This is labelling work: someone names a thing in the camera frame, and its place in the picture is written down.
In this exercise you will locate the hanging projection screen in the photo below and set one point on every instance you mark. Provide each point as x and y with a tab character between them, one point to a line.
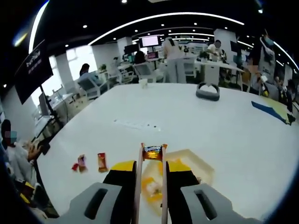
150	41

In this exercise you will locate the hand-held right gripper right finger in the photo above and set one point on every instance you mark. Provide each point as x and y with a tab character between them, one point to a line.
182	183

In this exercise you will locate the small red candy food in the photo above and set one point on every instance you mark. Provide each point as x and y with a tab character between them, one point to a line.
75	166

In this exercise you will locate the blue yellow cloth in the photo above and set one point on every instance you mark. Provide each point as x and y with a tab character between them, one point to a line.
268	108

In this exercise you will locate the blue orange candy food packet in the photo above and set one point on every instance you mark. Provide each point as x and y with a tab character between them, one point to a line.
153	152

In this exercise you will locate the orange brown wafer food packet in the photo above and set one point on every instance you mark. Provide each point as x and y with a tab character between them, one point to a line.
102	162

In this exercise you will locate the desk computer monitor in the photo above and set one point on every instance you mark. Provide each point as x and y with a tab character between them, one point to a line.
44	105

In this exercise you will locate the cream hexagonal container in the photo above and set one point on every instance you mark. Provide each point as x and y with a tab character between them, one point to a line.
201	166

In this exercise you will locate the potted green plant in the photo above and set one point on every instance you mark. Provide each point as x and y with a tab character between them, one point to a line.
102	67

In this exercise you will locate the small yellow bread food packet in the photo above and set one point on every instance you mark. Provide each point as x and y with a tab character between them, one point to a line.
151	190

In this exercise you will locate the pink food tongs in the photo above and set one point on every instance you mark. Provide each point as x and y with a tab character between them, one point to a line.
139	186

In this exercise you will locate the purple brown candy food packet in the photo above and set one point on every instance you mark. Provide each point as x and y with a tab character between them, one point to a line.
82	163

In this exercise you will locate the black pouch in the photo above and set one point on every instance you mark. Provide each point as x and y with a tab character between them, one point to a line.
44	147

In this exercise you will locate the large black display screen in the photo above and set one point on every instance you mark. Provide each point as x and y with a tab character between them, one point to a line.
32	72

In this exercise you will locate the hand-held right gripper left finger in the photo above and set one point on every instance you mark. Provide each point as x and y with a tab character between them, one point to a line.
120	186

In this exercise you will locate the white paper cup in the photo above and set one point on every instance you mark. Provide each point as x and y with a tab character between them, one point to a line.
143	83

